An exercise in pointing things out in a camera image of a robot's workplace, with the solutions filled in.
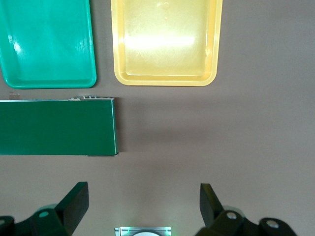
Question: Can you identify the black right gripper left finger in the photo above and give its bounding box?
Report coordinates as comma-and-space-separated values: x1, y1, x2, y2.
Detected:
0, 182, 90, 236

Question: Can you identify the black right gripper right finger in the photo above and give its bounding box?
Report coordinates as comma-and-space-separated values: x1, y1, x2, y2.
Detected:
195, 183, 298, 236

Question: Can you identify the green conveyor belt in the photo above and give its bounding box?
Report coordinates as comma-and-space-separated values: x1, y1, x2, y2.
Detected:
0, 95, 119, 157

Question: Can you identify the green plastic tray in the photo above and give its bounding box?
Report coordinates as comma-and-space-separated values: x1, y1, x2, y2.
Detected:
0, 0, 97, 89

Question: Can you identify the yellow plastic tray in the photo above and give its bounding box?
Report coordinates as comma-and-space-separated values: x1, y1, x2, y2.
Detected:
110, 0, 223, 87

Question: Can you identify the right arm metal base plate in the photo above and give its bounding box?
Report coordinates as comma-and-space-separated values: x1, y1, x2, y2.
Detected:
114, 226, 172, 236

